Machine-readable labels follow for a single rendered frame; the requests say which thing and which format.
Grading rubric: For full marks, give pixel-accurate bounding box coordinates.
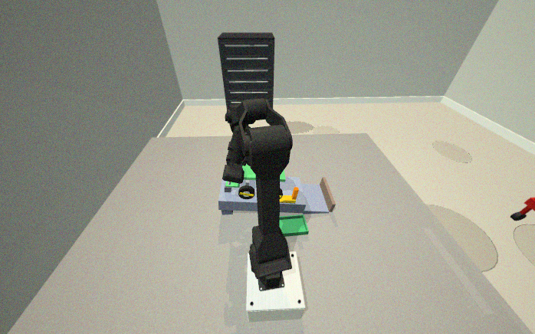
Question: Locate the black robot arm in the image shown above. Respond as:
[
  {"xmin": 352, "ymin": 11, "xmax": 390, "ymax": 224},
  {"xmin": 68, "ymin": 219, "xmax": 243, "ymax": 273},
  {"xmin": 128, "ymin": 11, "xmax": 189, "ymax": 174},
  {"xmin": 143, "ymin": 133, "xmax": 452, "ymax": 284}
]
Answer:
[{"xmin": 225, "ymin": 98, "xmax": 293, "ymax": 291}]

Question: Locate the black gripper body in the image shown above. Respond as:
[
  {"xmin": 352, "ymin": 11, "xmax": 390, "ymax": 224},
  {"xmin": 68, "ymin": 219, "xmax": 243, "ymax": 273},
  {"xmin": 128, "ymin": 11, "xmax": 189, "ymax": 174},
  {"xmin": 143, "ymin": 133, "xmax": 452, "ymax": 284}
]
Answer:
[{"xmin": 222, "ymin": 142, "xmax": 245, "ymax": 184}]

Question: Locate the yellow wheel chock with orange handle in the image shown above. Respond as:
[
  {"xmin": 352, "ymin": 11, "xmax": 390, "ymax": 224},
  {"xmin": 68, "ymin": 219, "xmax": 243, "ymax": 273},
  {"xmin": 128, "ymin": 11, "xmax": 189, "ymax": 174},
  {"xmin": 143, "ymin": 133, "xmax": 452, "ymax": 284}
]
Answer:
[{"xmin": 280, "ymin": 187, "xmax": 299, "ymax": 203}]

